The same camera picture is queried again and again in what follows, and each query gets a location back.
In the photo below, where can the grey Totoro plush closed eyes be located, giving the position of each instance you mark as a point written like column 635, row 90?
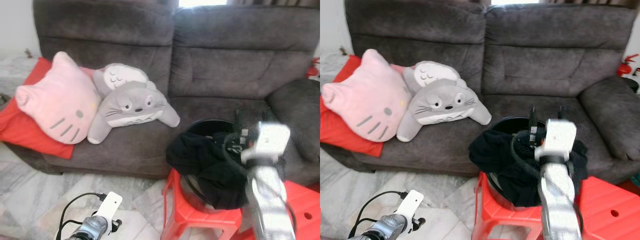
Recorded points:
column 432, row 72
column 120, row 75

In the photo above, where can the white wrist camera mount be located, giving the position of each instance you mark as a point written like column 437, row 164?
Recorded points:
column 110, row 205
column 270, row 140
column 411, row 202
column 557, row 137

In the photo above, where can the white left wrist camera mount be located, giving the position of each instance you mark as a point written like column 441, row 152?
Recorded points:
column 110, row 205
column 411, row 202

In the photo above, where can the black plastic bucket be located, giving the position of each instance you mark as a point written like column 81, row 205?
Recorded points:
column 512, row 125
column 207, row 126

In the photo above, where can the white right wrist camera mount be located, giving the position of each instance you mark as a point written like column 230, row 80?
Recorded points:
column 270, row 140
column 557, row 137

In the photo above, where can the plain black shirt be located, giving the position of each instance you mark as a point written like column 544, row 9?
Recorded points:
column 500, row 160
column 205, row 165

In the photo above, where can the dark grey fabric sofa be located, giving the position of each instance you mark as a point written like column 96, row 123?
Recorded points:
column 225, row 65
column 540, row 65

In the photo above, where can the pink cat face cushion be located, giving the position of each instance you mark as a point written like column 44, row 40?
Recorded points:
column 55, row 100
column 365, row 97

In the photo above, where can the red plastic stool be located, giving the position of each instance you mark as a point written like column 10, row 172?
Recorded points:
column 505, row 222
column 200, row 220
column 307, row 205
column 610, row 200

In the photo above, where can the grey Totoro plush open eyes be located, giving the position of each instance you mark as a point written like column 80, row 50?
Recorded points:
column 130, row 92
column 440, row 90

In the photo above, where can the red fire extinguisher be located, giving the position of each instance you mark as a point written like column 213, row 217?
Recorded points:
column 625, row 67
column 314, row 70

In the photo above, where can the white lace cloth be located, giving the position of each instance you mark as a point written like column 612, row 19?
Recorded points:
column 330, row 62
column 15, row 70

